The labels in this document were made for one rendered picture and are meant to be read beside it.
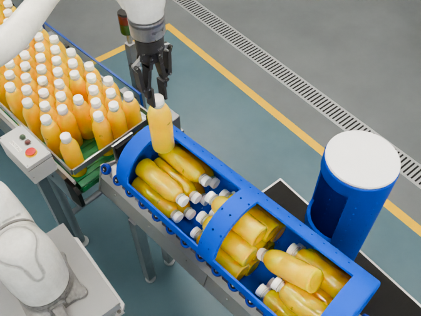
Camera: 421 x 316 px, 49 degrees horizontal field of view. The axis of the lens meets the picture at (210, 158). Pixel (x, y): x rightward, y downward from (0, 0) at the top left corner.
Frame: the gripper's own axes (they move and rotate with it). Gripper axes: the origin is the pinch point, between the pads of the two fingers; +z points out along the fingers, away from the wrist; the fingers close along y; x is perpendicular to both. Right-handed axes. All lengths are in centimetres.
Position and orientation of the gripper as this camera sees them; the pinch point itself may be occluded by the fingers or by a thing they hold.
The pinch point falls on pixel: (156, 92)
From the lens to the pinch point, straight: 135.2
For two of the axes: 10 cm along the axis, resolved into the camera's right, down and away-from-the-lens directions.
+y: 7.0, -5.7, 4.4
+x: -7.2, -5.4, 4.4
